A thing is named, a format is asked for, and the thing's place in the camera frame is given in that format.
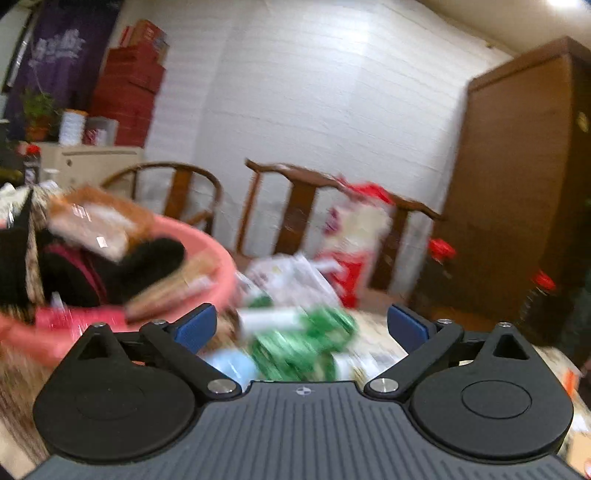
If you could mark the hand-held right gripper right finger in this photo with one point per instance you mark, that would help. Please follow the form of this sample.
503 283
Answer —
406 325

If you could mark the brown wooden cabinet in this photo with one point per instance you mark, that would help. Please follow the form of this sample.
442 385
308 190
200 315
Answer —
517 184

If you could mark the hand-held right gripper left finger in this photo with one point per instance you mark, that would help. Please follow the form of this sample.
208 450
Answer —
198 325

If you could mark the stack of red boxes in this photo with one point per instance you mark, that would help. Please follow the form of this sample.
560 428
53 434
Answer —
129 92

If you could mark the white paper roll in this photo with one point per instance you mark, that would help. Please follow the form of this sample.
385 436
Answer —
268 318

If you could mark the straight-back wooden chair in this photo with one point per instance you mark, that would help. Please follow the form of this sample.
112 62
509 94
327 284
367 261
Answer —
295 207

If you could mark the pink plastic basin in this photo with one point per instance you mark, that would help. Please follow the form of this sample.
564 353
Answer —
217 258

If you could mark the brown paper package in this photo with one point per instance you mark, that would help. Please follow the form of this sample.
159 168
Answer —
180 281

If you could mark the stack of white cups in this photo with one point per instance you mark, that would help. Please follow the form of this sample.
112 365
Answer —
73 127

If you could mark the leopard print glove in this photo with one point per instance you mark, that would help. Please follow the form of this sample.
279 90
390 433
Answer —
18 258

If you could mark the white plastic bag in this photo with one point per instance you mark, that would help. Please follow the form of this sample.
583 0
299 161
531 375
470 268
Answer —
291 277

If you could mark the floral cloth covered desktop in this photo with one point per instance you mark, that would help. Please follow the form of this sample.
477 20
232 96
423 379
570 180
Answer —
18 397

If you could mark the potted plant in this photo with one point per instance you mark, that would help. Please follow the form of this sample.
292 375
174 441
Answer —
39 115

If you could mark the red packet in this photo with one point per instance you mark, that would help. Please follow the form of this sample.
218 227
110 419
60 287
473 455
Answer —
78 318

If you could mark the bagged stack of paper cups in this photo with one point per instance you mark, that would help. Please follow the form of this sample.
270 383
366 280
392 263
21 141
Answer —
355 240

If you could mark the white low cabinet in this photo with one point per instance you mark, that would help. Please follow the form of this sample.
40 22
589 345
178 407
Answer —
92 166

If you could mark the black and maroon glove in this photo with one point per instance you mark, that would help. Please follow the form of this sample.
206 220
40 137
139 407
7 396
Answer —
143 267

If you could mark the green plastic bags bundle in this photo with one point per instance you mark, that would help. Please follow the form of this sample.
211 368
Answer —
300 346

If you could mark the round-back wooden chair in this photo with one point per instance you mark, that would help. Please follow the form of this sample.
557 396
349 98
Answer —
180 184

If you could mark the purple hanging cloth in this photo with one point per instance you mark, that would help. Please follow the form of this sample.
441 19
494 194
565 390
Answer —
60 50

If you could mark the dark bottle with red cap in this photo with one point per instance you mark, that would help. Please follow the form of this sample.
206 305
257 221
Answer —
436 277
538 304

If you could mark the orange food packet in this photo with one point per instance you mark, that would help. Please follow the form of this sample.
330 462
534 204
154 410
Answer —
92 221

